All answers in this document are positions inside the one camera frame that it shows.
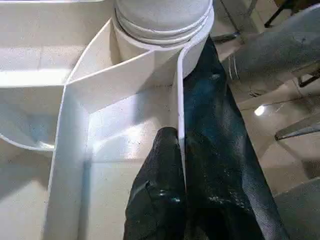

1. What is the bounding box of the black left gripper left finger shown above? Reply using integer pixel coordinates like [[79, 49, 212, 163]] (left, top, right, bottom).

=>
[[122, 126, 188, 240]]

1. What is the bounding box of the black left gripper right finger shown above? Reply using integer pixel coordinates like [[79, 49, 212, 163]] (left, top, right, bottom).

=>
[[183, 129, 266, 240]]

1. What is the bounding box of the white plastic table top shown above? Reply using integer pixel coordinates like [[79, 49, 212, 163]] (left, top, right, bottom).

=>
[[0, 0, 216, 240]]

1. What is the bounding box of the grey robot left leg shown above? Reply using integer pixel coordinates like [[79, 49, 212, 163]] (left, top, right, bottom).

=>
[[273, 178, 320, 240]]

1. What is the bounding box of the grey robot leg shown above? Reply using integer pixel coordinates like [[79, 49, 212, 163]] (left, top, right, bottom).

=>
[[273, 178, 320, 240], [223, 4, 320, 84]]

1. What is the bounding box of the grey robot right leg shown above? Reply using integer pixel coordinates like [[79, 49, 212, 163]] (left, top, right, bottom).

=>
[[223, 4, 320, 84]]

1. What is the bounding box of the black floor stand foot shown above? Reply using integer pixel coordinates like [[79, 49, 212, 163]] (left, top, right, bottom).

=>
[[263, 0, 318, 29]]

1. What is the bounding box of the silver metal stand frame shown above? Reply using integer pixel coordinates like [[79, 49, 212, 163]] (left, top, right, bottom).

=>
[[273, 120, 320, 142]]

